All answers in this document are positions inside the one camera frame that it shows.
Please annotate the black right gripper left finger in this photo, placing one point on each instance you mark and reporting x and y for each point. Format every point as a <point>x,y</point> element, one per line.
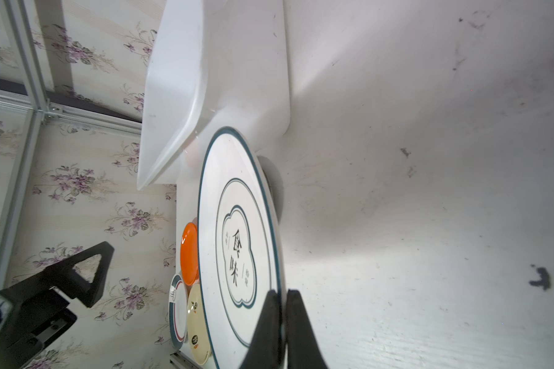
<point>265,350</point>

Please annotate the white plate black rim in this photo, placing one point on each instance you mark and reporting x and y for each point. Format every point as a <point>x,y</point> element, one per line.
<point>239,245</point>

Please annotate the white green rim plate left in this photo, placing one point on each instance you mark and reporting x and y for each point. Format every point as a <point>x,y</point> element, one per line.
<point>178,311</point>

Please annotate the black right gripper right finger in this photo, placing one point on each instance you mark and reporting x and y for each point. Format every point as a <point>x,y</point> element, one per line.
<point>302,347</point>

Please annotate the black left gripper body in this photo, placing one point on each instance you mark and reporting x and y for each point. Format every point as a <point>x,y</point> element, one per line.
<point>30,324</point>

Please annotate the yellowish cream plate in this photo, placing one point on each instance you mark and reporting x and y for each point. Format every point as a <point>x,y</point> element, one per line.
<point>196,326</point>

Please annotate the aluminium frame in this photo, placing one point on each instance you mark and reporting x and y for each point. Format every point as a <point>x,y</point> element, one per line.
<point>24,108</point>

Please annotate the white plastic bin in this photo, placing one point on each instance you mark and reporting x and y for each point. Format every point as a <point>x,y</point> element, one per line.
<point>214,64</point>

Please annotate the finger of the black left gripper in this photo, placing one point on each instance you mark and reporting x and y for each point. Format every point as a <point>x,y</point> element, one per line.
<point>63,276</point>

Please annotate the orange plate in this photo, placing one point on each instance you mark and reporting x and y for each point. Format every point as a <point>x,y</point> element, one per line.
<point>189,258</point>

